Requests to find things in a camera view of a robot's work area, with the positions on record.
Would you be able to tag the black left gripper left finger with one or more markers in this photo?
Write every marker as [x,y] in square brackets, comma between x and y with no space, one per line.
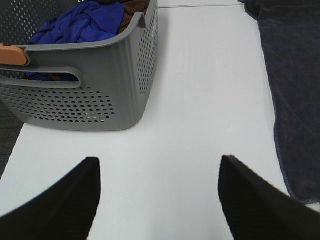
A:
[65,211]

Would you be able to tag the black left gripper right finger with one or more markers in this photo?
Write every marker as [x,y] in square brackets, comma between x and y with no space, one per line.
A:
[256,210]

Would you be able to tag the dark navy towel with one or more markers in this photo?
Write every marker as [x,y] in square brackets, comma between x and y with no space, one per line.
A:
[290,40]

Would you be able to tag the grey perforated laundry basket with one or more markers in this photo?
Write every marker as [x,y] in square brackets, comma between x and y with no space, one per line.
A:
[91,86]

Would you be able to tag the blue cloth in basket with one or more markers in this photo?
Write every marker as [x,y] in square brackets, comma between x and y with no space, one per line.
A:
[89,21]

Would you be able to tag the brown cloth in basket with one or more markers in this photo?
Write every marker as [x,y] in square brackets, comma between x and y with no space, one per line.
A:
[130,8]

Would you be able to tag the orange basket handle grip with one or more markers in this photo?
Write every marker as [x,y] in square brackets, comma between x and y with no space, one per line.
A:
[12,55]

